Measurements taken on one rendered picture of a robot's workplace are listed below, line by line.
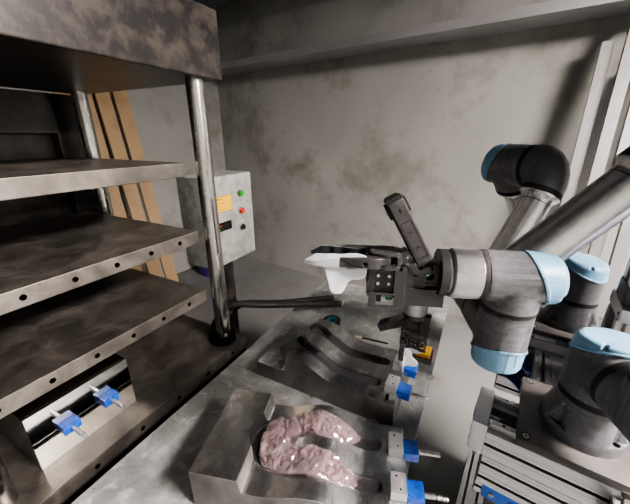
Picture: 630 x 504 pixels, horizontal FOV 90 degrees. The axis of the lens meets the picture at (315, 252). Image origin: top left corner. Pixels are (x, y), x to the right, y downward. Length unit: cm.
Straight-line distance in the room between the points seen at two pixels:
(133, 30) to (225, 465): 108
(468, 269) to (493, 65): 262
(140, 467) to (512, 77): 303
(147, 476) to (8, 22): 105
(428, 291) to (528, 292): 13
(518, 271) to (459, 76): 264
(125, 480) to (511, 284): 100
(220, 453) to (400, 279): 65
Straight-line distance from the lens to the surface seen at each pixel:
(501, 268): 50
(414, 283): 50
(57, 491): 120
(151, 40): 109
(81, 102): 177
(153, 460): 112
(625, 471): 93
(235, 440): 95
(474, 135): 300
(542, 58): 300
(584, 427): 89
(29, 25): 94
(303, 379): 115
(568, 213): 68
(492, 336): 56
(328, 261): 45
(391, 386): 107
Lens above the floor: 163
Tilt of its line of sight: 20 degrees down
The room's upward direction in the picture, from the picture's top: straight up
